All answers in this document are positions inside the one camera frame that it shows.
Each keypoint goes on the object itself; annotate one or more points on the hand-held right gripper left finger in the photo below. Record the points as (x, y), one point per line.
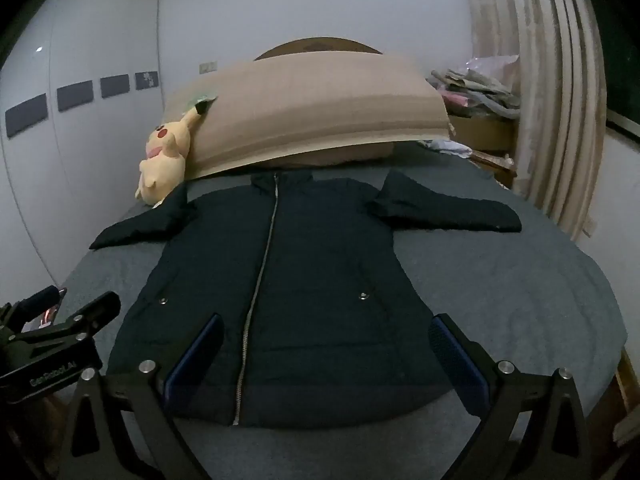
(200, 355)

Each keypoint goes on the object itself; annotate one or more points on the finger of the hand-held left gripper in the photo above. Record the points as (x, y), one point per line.
(37, 302)
(92, 312)

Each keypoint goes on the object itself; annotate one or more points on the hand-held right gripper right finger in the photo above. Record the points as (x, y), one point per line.
(454, 357)

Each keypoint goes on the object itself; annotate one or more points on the dark zip-up jacket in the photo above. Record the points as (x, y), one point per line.
(310, 260)

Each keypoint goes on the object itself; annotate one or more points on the pile of clothes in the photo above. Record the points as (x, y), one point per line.
(475, 90)

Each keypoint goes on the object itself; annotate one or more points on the bed with grey sheet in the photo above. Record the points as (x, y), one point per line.
(500, 285)

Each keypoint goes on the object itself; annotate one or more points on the white wardrobe with dark panels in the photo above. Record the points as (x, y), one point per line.
(100, 160)

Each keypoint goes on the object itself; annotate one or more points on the yellow plush toy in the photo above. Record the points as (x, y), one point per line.
(162, 160)

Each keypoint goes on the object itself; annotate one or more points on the white cloth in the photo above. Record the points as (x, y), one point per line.
(450, 147)

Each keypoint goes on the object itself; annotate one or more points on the wooden bedside cabinet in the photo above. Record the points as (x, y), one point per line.
(485, 132)

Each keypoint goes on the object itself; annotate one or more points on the green cloth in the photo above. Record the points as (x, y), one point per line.
(200, 97)

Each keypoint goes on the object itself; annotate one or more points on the beige curtain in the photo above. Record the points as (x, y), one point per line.
(550, 110)

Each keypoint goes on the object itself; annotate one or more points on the long beige pillow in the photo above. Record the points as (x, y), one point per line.
(310, 105)

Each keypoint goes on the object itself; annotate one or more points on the window ledge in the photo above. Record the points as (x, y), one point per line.
(622, 127)

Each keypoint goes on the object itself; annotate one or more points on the wooden headboard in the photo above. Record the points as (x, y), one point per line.
(320, 44)

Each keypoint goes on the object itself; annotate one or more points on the wooden bed frame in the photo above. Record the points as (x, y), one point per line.
(627, 380)

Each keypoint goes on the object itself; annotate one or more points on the wall switch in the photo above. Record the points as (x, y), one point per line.
(209, 67)

